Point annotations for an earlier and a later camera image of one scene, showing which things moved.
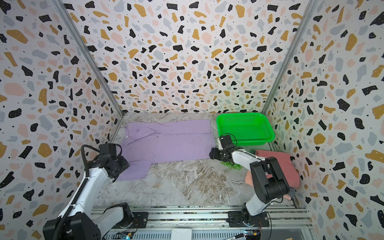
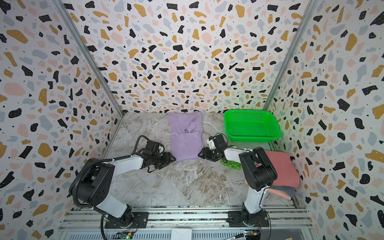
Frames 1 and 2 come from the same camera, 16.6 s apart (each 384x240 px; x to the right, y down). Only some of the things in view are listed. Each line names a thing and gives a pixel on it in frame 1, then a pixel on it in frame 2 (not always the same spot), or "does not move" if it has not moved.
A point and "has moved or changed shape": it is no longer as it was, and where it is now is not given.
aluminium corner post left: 63,9 does not move
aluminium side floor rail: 117,129 does not move
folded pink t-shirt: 285,165 does not move
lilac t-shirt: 164,140 has moved or changed shape
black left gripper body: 120,163 to 161,160
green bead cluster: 232,165 does not move
